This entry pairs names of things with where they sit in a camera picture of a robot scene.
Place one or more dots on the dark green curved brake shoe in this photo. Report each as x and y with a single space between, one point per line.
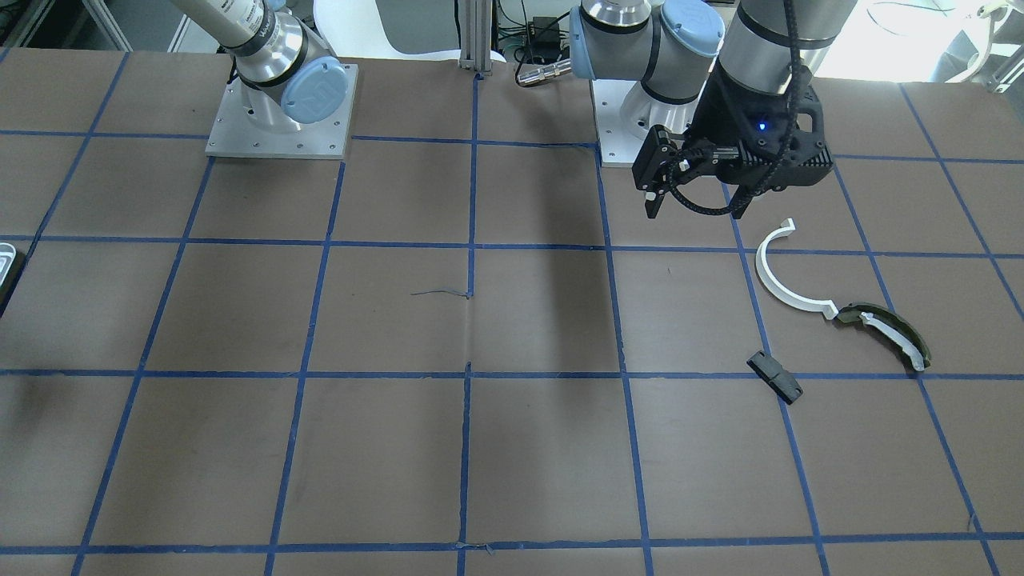
896 328

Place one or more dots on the small black brake pad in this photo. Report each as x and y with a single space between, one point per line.
772 372

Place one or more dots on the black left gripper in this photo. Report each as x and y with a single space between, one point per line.
718 108

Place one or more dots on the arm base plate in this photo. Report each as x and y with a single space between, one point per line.
249 125
624 113

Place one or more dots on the silver ribbed metal tray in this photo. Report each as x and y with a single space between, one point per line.
11 262

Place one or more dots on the white curved plastic bracket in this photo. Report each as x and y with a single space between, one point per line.
773 285

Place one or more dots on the aluminium frame post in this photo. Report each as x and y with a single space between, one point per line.
475 24

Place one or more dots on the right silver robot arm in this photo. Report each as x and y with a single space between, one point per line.
277 54

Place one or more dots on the white chair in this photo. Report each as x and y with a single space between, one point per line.
392 30

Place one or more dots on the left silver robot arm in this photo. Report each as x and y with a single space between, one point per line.
671 49

